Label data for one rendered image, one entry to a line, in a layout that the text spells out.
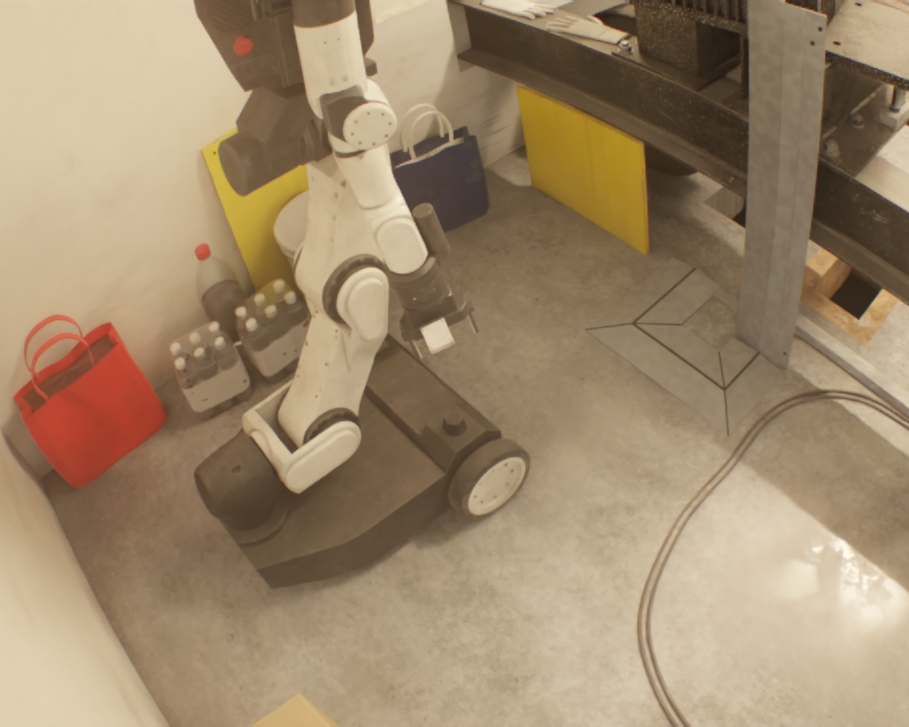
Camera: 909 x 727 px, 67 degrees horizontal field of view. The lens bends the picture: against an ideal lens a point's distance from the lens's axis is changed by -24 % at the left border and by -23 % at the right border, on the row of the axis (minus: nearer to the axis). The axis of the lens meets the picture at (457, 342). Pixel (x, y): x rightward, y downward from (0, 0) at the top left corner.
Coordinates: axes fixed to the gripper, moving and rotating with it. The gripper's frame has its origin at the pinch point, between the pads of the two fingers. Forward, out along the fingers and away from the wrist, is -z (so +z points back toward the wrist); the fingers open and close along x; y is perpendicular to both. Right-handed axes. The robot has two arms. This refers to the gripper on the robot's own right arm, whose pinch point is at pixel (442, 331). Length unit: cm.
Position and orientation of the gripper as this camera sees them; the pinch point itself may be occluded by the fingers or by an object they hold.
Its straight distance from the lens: 154.1
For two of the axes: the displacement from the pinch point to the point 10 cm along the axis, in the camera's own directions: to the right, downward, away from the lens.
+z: -2.9, -6.3, -7.2
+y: -3.0, -6.5, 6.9
